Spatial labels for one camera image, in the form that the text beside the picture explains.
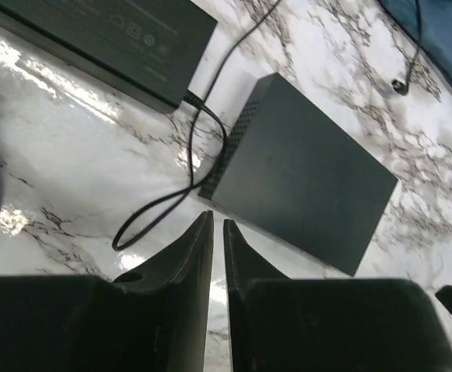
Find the blue cloth placemat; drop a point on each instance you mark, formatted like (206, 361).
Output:
(429, 25)

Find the black power adapter brick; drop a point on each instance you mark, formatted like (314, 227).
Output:
(148, 50)

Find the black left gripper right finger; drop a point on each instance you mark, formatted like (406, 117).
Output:
(281, 324)

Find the black network switch box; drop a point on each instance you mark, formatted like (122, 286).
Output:
(292, 172)

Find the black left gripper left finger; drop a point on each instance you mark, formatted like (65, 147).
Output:
(151, 318)

